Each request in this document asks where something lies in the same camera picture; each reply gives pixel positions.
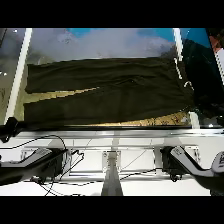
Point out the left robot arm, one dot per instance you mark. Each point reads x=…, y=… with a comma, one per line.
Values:
x=30, y=166

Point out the black garment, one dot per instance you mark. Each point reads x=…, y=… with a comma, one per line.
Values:
x=201, y=71

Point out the silver frame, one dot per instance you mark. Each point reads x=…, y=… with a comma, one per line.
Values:
x=133, y=133

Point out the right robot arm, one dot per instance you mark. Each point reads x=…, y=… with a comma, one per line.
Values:
x=186, y=165

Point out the dark green pants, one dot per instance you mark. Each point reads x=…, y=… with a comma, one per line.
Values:
x=110, y=96

